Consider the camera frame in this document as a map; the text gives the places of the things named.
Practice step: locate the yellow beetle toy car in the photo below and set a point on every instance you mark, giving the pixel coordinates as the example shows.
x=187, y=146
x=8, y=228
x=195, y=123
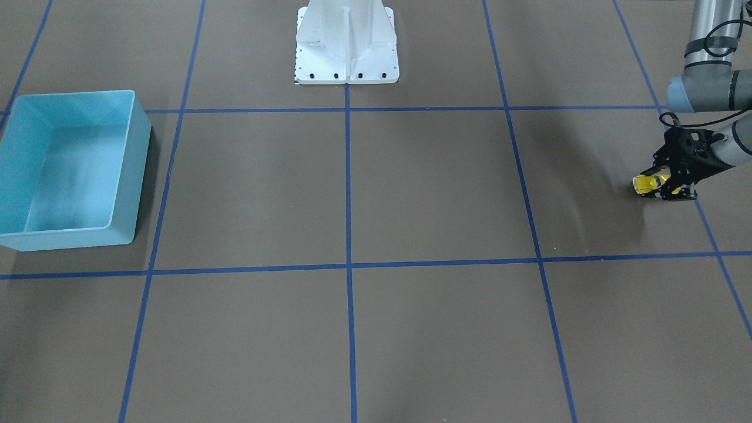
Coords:
x=649, y=186

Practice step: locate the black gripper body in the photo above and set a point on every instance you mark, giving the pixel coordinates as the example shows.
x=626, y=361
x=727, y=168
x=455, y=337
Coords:
x=691, y=166

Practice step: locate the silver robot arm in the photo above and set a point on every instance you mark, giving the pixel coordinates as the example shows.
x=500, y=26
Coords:
x=708, y=107

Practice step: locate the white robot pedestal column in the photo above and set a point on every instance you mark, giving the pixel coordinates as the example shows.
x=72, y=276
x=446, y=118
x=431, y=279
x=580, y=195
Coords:
x=346, y=42

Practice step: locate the light blue plastic bin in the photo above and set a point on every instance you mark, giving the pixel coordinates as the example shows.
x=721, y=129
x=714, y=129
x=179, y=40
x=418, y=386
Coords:
x=72, y=167

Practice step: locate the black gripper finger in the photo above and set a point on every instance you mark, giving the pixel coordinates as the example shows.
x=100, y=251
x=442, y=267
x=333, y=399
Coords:
x=661, y=171
x=686, y=192

